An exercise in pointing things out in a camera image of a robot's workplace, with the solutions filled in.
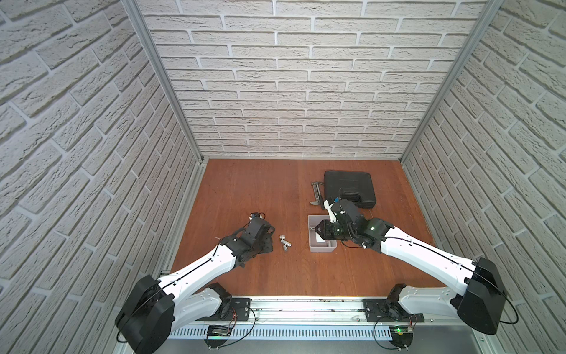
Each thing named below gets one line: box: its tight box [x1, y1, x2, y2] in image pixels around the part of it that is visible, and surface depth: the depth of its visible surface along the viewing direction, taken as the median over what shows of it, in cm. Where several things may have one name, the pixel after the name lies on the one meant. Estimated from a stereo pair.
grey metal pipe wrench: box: [309, 181, 325, 206], surface depth 108 cm
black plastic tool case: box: [324, 170, 377, 209], surface depth 102 cm
